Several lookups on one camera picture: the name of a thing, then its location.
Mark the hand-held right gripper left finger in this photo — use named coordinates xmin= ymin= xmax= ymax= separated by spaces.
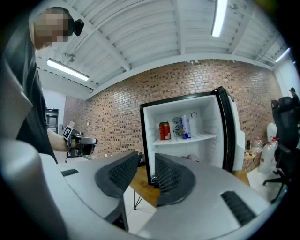
xmin=39 ymin=151 xmax=139 ymax=232

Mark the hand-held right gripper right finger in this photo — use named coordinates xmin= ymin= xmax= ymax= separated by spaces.
xmin=137 ymin=153 xmax=281 ymax=240

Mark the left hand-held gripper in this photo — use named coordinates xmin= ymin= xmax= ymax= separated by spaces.
xmin=62 ymin=125 xmax=98 ymax=158

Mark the blue white can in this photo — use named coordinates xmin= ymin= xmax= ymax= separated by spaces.
xmin=180 ymin=114 xmax=192 ymax=140

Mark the black mini fridge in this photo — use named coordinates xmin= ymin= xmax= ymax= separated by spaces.
xmin=139 ymin=86 xmax=246 ymax=186

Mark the person's left forearm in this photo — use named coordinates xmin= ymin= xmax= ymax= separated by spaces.
xmin=46 ymin=128 xmax=70 ymax=152

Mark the wooden table with hairpin legs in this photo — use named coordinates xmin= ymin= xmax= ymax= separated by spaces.
xmin=129 ymin=164 xmax=250 ymax=210

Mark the cardboard box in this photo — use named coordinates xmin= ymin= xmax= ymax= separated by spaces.
xmin=242 ymin=151 xmax=262 ymax=172

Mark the small clear water jug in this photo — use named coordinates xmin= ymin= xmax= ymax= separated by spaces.
xmin=251 ymin=137 xmax=263 ymax=153

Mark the clear water jug red cap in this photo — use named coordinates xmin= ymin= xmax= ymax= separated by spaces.
xmin=258 ymin=137 xmax=279 ymax=174

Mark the long ceiling light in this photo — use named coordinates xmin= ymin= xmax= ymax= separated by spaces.
xmin=275 ymin=47 xmax=292 ymax=63
xmin=46 ymin=58 xmax=90 ymax=82
xmin=210 ymin=0 xmax=228 ymax=38

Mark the person's black shirt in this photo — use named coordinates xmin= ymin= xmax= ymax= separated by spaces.
xmin=1 ymin=23 xmax=59 ymax=164

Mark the white opaque water jug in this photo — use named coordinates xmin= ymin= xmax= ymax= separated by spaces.
xmin=266 ymin=122 xmax=278 ymax=142

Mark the black mesh office chair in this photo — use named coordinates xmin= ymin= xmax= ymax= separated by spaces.
xmin=262 ymin=96 xmax=300 ymax=204

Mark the person's head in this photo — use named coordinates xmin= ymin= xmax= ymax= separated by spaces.
xmin=30 ymin=7 xmax=76 ymax=50

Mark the white wire fridge shelf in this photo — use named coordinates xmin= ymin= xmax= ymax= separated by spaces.
xmin=151 ymin=132 xmax=218 ymax=146

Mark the black head camera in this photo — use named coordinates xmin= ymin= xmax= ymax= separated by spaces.
xmin=74 ymin=18 xmax=85 ymax=37

